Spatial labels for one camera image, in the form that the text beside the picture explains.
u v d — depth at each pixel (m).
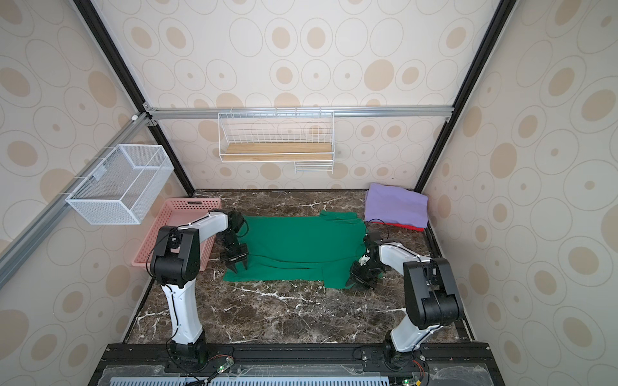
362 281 0.79
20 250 0.52
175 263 0.56
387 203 1.08
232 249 0.85
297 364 0.73
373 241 0.69
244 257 0.87
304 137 1.00
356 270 0.80
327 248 1.03
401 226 1.05
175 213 1.12
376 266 0.74
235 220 0.79
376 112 1.73
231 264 0.88
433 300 0.46
